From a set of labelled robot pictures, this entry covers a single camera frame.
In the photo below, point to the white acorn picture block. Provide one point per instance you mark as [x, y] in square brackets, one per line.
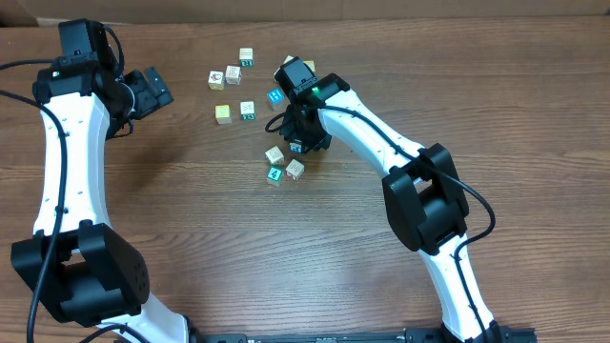
[216, 80]

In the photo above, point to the white block blue P side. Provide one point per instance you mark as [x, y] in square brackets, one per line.
[295, 147]

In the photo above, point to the block with green R side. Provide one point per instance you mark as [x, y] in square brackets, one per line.
[246, 57]

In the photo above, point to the yellow top wooden block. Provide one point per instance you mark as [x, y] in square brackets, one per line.
[222, 114]

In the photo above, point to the teal number four block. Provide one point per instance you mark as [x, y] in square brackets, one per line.
[274, 175]

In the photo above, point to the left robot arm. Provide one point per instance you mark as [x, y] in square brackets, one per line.
[77, 267]

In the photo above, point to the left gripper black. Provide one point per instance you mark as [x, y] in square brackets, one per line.
[150, 89]

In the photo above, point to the white block plain top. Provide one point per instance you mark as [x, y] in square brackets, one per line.
[274, 156]

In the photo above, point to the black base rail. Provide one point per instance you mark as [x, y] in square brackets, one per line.
[333, 338]

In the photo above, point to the white block green side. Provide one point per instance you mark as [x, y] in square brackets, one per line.
[247, 111]

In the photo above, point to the blue letter H block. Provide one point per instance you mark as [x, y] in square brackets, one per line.
[276, 99]

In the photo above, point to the yellow block upper right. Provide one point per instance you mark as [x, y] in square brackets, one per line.
[310, 65]

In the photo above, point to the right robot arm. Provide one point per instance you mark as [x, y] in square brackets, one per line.
[424, 199]

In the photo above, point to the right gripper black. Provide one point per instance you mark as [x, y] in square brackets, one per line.
[305, 138]

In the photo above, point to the white block red letter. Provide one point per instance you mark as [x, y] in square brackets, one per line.
[233, 75]

